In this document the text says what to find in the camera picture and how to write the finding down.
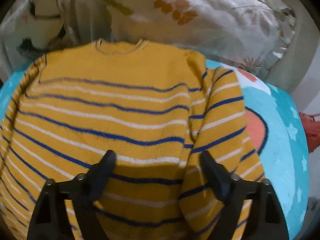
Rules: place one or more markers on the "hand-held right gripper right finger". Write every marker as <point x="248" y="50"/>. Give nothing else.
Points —
<point x="212" y="172"/>

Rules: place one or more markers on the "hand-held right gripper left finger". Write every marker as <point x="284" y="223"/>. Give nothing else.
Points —
<point x="107" y="165"/>

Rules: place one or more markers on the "yellow striped sweater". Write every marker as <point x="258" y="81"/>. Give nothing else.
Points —
<point x="112" y="105"/>

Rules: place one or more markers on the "turquoise printed blanket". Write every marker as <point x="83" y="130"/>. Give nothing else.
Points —
<point x="280" y="155"/>

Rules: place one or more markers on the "red cloth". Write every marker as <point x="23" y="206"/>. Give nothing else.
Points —
<point x="312" y="132"/>

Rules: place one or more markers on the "white floral pillow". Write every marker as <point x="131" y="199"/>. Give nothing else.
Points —
<point x="200" y="30"/>

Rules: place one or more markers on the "beige patterned cloth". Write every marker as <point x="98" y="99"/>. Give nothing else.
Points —
<point x="82" y="10"/>

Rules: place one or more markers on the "white eyelash print cushion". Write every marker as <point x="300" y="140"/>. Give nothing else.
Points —
<point x="42" y="12"/>

